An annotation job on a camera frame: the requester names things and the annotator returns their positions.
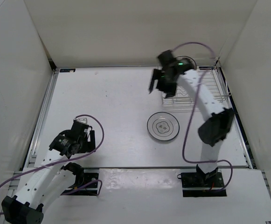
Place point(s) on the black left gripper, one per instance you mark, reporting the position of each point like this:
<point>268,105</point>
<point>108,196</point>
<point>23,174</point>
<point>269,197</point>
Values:
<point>89,146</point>

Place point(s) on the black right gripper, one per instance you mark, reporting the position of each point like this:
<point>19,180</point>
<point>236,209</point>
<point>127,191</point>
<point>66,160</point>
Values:
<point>170,91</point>

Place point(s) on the glass plate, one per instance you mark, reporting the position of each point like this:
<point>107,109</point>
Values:
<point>163,126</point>

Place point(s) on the orange sunburst plate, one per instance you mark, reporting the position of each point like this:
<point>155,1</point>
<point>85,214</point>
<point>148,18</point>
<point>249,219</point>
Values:
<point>186,59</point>

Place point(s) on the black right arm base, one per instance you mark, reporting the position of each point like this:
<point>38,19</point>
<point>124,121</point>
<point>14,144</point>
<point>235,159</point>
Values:
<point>193,186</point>

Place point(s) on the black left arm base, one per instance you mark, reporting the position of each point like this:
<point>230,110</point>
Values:
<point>89,175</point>

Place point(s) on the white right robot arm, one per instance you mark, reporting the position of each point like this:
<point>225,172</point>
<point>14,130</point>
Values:
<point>217,118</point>

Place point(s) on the blue label sticker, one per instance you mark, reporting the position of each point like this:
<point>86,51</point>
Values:
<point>67,70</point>

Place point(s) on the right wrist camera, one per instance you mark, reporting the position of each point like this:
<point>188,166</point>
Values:
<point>166,59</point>

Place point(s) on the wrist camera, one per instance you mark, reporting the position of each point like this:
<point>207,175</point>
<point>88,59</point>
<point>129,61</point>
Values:
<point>166,59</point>
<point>81,121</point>

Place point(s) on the wire dish rack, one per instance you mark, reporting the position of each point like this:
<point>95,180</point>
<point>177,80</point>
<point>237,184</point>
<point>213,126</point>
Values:
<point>200,90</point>

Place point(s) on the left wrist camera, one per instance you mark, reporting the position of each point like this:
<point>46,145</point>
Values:
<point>81,121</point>

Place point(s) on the aluminium table rail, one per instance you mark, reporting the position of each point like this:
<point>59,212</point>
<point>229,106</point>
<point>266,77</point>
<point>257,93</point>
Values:
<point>36,137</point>

